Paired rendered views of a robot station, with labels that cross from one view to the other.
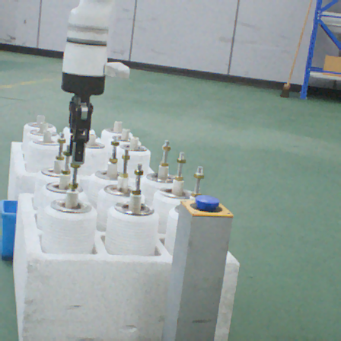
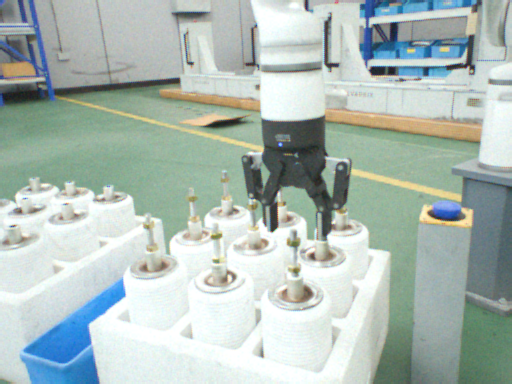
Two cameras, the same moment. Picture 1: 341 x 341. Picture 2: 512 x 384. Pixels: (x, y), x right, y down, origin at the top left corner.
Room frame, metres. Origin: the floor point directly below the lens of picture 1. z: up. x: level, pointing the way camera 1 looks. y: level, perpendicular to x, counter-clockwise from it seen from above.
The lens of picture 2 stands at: (0.78, 0.55, 0.58)
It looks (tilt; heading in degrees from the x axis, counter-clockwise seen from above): 18 degrees down; 311
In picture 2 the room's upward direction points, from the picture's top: 3 degrees counter-clockwise
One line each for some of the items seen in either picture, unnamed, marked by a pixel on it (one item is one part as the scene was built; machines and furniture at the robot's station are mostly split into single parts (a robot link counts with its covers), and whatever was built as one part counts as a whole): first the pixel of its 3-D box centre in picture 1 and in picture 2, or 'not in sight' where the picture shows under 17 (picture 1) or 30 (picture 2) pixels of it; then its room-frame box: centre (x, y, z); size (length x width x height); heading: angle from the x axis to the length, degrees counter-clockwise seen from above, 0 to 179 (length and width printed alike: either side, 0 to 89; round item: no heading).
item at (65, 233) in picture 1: (66, 253); (297, 351); (1.09, 0.13, 0.16); 0.10 x 0.10 x 0.18
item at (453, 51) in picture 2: not in sight; (455, 48); (2.65, -5.27, 0.36); 0.50 x 0.38 x 0.21; 78
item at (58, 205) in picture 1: (71, 206); (295, 294); (1.09, 0.13, 0.25); 0.08 x 0.08 x 0.01
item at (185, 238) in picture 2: (111, 175); (196, 236); (1.35, 0.08, 0.25); 0.08 x 0.08 x 0.01
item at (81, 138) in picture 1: (80, 148); (332, 216); (1.04, 0.12, 0.37); 0.03 x 0.01 x 0.05; 13
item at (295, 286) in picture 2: (71, 199); (295, 285); (1.09, 0.13, 0.26); 0.02 x 0.02 x 0.03
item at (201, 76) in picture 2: not in sight; (238, 55); (4.02, -2.88, 0.45); 1.61 x 0.57 x 0.74; 168
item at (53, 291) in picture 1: (113, 264); (260, 327); (1.24, 0.05, 0.09); 0.39 x 0.39 x 0.18; 16
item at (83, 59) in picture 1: (96, 56); (298, 86); (1.09, 0.12, 0.53); 0.11 x 0.09 x 0.06; 103
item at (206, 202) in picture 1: (206, 204); (446, 211); (0.98, -0.10, 0.32); 0.04 x 0.04 x 0.02
